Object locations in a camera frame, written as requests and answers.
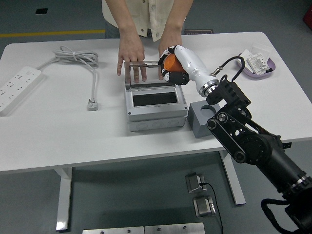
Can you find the person's right hand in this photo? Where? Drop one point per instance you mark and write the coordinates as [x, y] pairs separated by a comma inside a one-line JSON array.
[[131, 51]]

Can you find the person's left hand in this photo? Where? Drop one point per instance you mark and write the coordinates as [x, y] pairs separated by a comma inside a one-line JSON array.
[[171, 40]]

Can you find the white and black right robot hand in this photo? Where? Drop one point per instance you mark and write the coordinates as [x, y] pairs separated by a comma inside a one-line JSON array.
[[195, 65]]

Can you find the orange cylindrical battery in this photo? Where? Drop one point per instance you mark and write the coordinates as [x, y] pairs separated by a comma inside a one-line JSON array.
[[173, 64]]

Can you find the grey junction box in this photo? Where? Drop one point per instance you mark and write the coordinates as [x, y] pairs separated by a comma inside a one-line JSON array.
[[156, 113]]

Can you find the person's left forearm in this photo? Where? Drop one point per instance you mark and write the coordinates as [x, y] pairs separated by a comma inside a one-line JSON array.
[[176, 19]]

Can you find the person's right forearm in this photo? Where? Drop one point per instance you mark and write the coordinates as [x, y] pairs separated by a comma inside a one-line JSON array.
[[124, 19]]

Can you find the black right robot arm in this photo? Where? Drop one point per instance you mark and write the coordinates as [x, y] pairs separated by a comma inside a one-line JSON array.
[[256, 143]]

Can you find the metal floor socket box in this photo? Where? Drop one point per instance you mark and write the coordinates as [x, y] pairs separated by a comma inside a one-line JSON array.
[[203, 207], [193, 181]]

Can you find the dark floor sign plate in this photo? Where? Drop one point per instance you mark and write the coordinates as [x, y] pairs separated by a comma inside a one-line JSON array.
[[198, 31]]

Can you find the person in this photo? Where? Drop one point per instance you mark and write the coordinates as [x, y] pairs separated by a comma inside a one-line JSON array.
[[146, 14]]

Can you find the grey cube holder block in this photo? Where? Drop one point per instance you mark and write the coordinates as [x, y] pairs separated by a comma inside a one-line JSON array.
[[197, 124]]

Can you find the purple plastic tray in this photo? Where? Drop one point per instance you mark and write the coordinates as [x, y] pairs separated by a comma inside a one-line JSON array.
[[256, 76]]

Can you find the white socket module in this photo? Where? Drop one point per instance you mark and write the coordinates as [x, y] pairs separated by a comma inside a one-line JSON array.
[[257, 63]]

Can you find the clear plastic packet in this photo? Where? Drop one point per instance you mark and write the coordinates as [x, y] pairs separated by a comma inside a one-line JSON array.
[[261, 50]]

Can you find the white power strip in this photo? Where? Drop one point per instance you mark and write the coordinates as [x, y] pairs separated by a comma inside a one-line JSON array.
[[17, 85]]

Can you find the black desk control panel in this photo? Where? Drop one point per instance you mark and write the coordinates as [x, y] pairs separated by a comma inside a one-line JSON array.
[[287, 145]]

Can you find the red object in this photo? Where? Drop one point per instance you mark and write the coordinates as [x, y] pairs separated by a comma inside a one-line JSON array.
[[308, 15]]

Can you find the white table leg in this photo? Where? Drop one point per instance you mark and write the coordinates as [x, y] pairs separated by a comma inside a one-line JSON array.
[[235, 185], [64, 200]]

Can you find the metal plate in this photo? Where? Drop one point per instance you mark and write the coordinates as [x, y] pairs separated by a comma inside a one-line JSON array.
[[112, 230]]

